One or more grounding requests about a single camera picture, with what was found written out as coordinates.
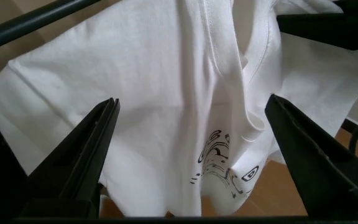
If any white garment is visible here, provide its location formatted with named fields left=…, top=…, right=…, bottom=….
left=0, top=0, right=358, bottom=218

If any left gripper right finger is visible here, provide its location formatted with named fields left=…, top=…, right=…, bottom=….
left=265, top=93, right=358, bottom=218

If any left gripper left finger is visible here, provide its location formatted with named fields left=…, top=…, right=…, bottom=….
left=19, top=98, right=121, bottom=218

